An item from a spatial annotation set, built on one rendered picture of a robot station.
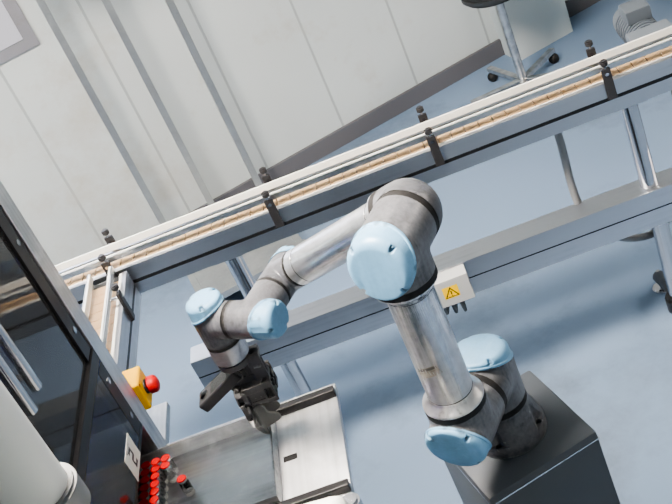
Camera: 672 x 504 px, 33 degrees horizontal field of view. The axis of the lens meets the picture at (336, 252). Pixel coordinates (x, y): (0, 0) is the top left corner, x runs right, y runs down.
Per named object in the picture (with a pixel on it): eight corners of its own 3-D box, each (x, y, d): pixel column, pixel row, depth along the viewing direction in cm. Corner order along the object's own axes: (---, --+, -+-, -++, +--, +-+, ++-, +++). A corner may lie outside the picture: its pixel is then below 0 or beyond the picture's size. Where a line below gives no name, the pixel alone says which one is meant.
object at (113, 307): (134, 465, 255) (102, 416, 246) (72, 488, 256) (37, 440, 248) (147, 293, 312) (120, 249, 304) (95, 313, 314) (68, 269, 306)
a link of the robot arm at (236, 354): (206, 358, 221) (206, 333, 228) (216, 375, 223) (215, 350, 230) (242, 345, 220) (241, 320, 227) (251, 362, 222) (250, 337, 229)
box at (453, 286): (436, 311, 324) (426, 287, 319) (433, 301, 328) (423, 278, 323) (476, 297, 322) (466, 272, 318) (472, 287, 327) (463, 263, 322)
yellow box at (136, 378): (122, 419, 250) (107, 396, 246) (124, 398, 256) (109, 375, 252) (153, 407, 249) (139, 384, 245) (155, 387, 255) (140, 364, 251)
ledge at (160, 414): (112, 465, 255) (108, 459, 254) (115, 427, 266) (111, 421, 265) (169, 444, 253) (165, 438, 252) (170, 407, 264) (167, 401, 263)
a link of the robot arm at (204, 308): (210, 311, 213) (174, 311, 217) (234, 354, 218) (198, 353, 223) (229, 283, 218) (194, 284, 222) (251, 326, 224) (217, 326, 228)
